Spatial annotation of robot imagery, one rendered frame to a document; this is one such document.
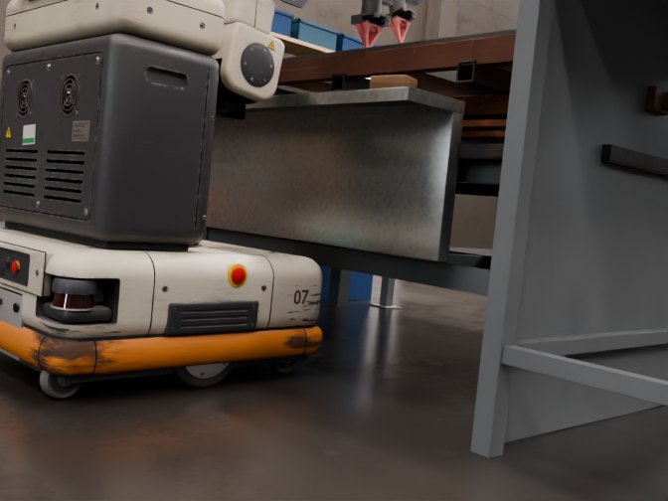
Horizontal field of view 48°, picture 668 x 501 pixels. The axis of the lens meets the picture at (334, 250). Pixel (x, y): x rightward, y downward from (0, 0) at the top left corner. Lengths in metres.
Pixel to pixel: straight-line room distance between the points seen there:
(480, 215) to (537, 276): 8.24
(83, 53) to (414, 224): 0.83
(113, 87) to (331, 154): 0.77
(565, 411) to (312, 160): 0.98
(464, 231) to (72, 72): 8.08
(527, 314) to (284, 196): 0.99
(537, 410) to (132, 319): 0.79
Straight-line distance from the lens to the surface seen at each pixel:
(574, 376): 1.27
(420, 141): 1.86
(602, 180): 1.63
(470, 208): 9.49
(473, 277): 1.85
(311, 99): 1.92
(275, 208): 2.24
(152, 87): 1.52
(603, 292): 1.69
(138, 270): 1.48
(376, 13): 2.22
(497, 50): 1.82
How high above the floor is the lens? 0.40
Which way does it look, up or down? 3 degrees down
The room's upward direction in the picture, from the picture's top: 6 degrees clockwise
